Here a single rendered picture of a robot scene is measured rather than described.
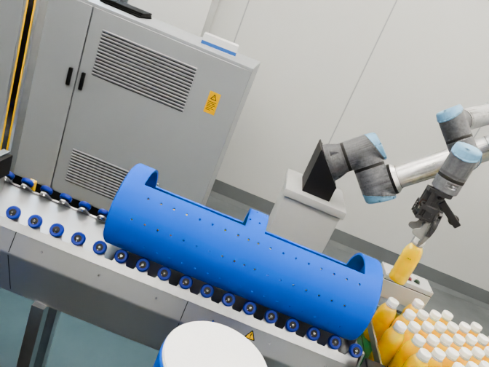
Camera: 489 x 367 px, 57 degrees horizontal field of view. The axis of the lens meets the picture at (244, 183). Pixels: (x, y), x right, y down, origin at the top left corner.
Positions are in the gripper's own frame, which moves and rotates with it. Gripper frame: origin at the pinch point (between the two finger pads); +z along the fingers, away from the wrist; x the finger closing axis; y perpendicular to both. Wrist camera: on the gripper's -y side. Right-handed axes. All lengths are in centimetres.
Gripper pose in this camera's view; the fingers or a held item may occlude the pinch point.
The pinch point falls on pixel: (419, 241)
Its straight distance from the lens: 174.2
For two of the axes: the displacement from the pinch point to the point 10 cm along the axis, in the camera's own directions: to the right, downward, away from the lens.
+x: -1.3, 3.4, -9.3
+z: -3.6, 8.6, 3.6
